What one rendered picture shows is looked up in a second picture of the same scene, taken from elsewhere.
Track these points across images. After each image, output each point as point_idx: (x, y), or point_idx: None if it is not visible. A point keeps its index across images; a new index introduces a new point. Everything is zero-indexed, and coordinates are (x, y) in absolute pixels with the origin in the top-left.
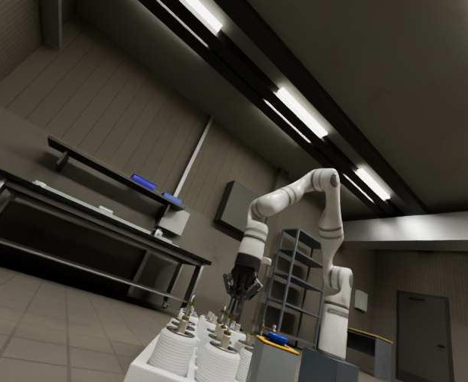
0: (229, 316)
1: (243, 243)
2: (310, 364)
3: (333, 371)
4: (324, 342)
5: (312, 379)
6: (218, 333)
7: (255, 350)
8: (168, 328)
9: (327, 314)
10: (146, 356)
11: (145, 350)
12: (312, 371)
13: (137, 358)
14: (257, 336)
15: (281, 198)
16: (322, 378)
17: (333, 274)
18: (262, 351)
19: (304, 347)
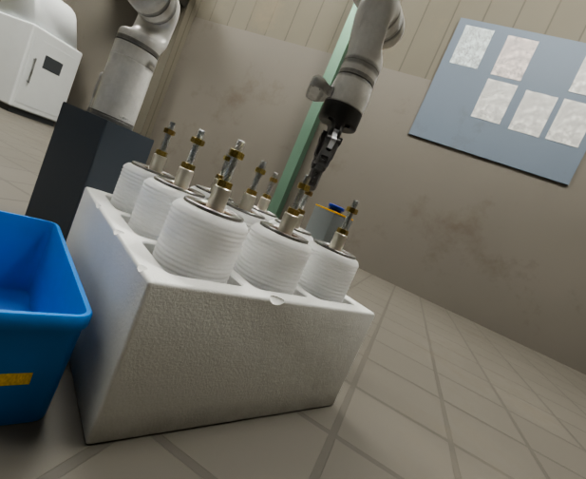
0: (311, 194)
1: (368, 100)
2: (116, 145)
3: (147, 151)
4: (130, 111)
5: (117, 163)
6: (252, 205)
7: (338, 224)
8: (355, 258)
9: (144, 71)
10: (340, 303)
11: (328, 305)
12: (118, 155)
13: (361, 310)
14: (339, 214)
15: None
16: (131, 162)
17: (171, 5)
18: (349, 226)
19: (109, 122)
